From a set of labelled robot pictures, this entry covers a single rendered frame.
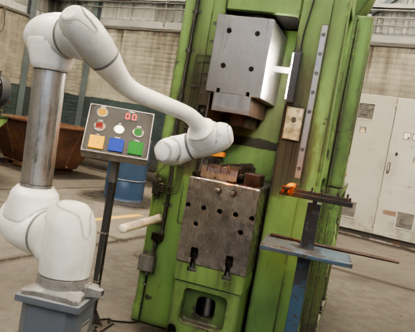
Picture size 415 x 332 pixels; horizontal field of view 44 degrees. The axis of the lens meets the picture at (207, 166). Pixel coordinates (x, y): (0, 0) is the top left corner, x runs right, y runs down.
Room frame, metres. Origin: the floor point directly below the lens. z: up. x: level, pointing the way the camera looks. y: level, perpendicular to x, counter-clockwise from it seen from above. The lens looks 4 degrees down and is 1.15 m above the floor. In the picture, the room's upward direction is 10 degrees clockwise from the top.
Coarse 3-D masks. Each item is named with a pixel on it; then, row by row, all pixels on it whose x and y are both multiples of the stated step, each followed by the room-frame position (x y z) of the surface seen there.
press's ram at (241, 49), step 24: (240, 24) 2.64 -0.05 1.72; (264, 24) 2.60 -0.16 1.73; (216, 48) 2.67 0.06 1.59; (240, 48) 2.63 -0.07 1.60; (264, 48) 2.59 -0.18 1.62; (216, 72) 2.66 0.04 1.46; (240, 72) 2.62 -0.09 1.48; (264, 72) 2.59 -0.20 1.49; (288, 72) 2.74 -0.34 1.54; (264, 96) 2.67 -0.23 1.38
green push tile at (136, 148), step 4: (128, 144) 2.60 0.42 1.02; (132, 144) 2.60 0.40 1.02; (136, 144) 2.61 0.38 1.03; (140, 144) 2.61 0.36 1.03; (128, 148) 2.59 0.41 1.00; (132, 148) 2.59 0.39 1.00; (136, 148) 2.60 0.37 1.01; (140, 148) 2.60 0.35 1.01; (128, 152) 2.58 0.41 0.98; (132, 152) 2.58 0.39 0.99; (136, 152) 2.59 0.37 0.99; (140, 152) 2.59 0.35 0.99
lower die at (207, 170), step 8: (208, 168) 2.65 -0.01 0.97; (216, 168) 2.64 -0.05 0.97; (224, 168) 2.62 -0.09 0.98; (232, 168) 2.61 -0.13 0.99; (240, 168) 2.70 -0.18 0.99; (248, 168) 2.83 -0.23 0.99; (200, 176) 2.66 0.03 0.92; (208, 176) 2.65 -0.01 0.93; (216, 176) 2.63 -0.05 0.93; (224, 176) 2.62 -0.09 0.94; (232, 176) 2.61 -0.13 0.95
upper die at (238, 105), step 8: (216, 96) 2.66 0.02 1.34; (224, 96) 2.64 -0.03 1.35; (232, 96) 2.63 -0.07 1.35; (240, 96) 2.62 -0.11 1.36; (216, 104) 2.65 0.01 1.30; (224, 104) 2.64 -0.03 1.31; (232, 104) 2.63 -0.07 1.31; (240, 104) 2.62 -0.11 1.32; (248, 104) 2.60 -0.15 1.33; (256, 104) 2.75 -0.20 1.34; (264, 104) 2.94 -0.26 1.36; (224, 112) 2.69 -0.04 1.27; (232, 112) 2.63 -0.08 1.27; (240, 112) 2.61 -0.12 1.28; (248, 112) 2.61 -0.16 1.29; (256, 112) 2.78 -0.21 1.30; (264, 112) 2.97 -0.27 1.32
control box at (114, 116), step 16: (96, 112) 2.66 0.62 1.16; (112, 112) 2.68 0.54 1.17; (128, 112) 2.70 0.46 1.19; (144, 112) 2.72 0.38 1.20; (96, 128) 2.61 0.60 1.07; (112, 128) 2.63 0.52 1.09; (128, 128) 2.65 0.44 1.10; (144, 128) 2.67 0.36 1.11; (144, 144) 2.63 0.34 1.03; (112, 160) 2.62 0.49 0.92; (128, 160) 2.61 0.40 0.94; (144, 160) 2.59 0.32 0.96
